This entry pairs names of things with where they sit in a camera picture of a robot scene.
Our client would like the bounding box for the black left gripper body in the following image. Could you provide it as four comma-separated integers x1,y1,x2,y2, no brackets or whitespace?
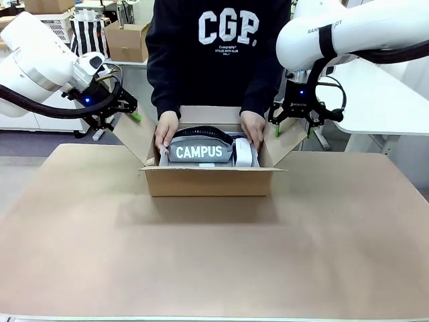
70,79,130,125

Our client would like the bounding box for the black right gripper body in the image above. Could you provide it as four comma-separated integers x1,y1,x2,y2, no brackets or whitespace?
280,80,326,117

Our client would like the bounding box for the person's left sleeved forearm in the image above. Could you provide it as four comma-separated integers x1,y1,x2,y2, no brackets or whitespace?
241,56,286,118

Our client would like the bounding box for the open brown cardboard carton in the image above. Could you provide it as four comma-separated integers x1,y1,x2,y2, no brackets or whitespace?
104,22,151,63

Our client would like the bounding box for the closed brown cardboard carton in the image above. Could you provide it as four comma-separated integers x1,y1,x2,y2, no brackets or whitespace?
24,0,76,15

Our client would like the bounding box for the small white gift box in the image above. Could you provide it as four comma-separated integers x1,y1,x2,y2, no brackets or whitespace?
233,137,259,168

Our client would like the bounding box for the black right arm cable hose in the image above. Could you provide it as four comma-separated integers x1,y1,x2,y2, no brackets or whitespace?
310,28,429,101

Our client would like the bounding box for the black white striped bag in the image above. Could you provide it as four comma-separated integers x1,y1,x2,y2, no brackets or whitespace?
69,16,110,58

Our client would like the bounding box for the white table under cartons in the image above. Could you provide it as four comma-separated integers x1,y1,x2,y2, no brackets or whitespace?
103,56,150,70

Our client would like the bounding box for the brown cardboard shipping box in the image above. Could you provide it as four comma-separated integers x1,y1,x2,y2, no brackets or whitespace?
113,105,308,198

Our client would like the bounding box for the person's right sleeved forearm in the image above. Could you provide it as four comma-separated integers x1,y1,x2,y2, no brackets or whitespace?
146,43,184,120

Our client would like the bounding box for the navy CGP sweatshirt torso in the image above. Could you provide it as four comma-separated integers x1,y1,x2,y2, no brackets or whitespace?
145,0,293,118

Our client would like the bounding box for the person's left hand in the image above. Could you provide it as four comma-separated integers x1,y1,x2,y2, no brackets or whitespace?
240,109,267,149

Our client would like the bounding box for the white plastic mesh basket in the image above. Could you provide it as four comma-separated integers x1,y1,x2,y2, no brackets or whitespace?
33,13,73,44

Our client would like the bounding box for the person's right hand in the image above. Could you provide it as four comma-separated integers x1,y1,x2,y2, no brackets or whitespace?
154,110,180,157

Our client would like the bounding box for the grey CAMPUS pouch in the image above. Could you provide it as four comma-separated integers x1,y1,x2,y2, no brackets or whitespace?
166,136,236,164

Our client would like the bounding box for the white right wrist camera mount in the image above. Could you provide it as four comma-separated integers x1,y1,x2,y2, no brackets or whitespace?
286,68,310,84

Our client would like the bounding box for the thin black right gripper cable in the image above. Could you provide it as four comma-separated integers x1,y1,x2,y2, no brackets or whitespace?
322,75,347,123

